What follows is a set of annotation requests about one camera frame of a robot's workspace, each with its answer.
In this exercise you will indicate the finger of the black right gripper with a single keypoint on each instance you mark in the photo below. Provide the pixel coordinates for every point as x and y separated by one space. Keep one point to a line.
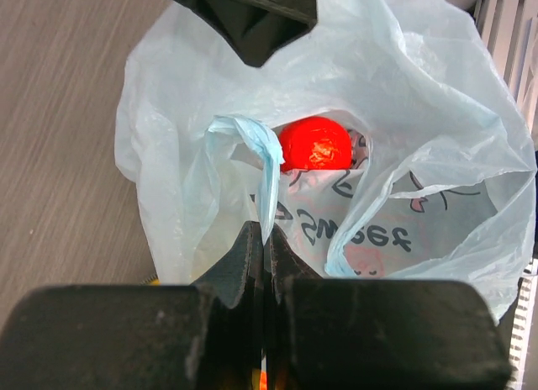
256 29

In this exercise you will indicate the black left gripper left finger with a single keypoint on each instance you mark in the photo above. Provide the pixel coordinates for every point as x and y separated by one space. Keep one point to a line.
233 339

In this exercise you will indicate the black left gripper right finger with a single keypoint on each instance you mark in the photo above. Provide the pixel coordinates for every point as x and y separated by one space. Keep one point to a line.
279 263

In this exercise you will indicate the red fake tomato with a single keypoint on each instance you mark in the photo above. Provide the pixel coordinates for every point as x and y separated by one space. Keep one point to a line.
315 143

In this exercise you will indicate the light blue cartoon plastic bag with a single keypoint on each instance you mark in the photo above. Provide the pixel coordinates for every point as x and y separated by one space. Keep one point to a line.
441 184

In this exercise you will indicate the orange fake fruit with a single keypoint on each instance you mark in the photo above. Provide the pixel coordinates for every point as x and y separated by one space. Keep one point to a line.
261 380

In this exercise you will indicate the slotted white cable duct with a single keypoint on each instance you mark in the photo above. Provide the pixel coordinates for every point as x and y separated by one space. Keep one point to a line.
521 330

